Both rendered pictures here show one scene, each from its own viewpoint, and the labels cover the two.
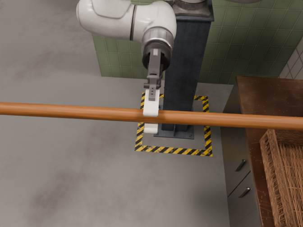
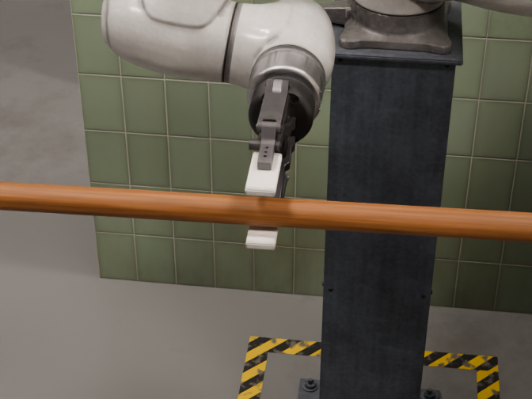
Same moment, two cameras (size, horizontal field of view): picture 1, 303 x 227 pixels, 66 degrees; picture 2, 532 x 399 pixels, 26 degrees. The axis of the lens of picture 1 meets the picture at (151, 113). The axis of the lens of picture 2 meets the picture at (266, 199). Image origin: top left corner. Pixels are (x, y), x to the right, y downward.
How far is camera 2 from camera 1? 0.71 m
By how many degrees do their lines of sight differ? 18
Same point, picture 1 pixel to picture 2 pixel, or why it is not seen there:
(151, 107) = (263, 180)
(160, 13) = (294, 19)
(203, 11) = (430, 38)
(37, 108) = (18, 188)
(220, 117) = (411, 211)
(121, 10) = (206, 9)
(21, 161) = not seen: outside the picture
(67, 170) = not seen: outside the picture
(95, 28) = (142, 49)
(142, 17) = (253, 26)
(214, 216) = not seen: outside the picture
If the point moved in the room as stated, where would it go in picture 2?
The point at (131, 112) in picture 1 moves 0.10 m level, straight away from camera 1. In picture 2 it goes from (221, 199) to (214, 146)
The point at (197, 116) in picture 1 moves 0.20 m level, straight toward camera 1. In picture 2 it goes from (361, 209) to (294, 334)
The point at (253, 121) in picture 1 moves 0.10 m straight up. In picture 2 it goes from (480, 219) to (492, 134)
